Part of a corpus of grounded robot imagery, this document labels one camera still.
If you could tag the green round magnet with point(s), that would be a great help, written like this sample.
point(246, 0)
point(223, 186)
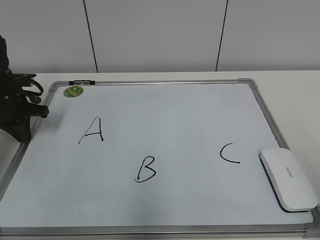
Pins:
point(73, 91)

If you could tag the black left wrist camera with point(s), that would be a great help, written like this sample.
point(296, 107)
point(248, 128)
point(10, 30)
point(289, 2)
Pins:
point(24, 75)

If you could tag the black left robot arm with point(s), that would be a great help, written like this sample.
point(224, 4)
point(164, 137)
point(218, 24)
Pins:
point(4, 64)

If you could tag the white whiteboard eraser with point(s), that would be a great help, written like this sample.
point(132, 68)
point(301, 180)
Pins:
point(291, 185)

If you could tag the white magnetic whiteboard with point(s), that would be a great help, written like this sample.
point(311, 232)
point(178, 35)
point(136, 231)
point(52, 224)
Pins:
point(148, 160)

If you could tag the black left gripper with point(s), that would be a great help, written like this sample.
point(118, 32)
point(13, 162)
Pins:
point(20, 99)

